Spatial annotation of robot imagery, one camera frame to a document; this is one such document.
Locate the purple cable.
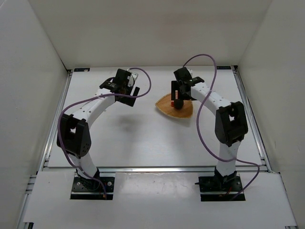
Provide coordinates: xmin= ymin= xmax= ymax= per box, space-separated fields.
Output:
xmin=183 ymin=54 xmax=260 ymax=200
xmin=58 ymin=67 xmax=153 ymax=198

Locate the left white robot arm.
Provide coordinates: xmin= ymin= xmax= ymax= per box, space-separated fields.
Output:
xmin=57 ymin=69 xmax=140 ymax=191

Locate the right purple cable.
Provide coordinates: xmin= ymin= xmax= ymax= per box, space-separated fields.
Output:
xmin=183 ymin=54 xmax=260 ymax=200

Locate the dark purple fake fruit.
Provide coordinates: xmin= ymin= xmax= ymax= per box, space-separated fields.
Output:
xmin=173 ymin=99 xmax=184 ymax=110

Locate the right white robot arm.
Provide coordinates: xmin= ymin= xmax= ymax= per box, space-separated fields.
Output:
xmin=171 ymin=67 xmax=248 ymax=187

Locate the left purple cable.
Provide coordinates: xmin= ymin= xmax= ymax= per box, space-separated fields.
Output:
xmin=58 ymin=67 xmax=153 ymax=198

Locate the right black corner bracket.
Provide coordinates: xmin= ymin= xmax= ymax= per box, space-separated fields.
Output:
xmin=217 ymin=66 xmax=231 ymax=70

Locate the left black corner bracket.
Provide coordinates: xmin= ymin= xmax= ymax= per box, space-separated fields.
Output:
xmin=73 ymin=68 xmax=90 ymax=72

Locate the black corner bracket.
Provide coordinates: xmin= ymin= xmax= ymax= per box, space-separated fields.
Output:
xmin=73 ymin=68 xmax=90 ymax=72
xmin=217 ymin=66 xmax=231 ymax=70

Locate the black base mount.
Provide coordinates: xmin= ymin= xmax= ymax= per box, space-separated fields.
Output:
xmin=195 ymin=171 xmax=246 ymax=202
xmin=70 ymin=174 xmax=115 ymax=200

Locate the woven wicker fruit bowl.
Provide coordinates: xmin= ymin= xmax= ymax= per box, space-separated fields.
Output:
xmin=155 ymin=93 xmax=193 ymax=119

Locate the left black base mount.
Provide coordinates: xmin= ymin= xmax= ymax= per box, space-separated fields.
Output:
xmin=70 ymin=174 xmax=115 ymax=200

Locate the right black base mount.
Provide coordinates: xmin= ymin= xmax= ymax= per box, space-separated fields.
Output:
xmin=195 ymin=171 xmax=246 ymax=202

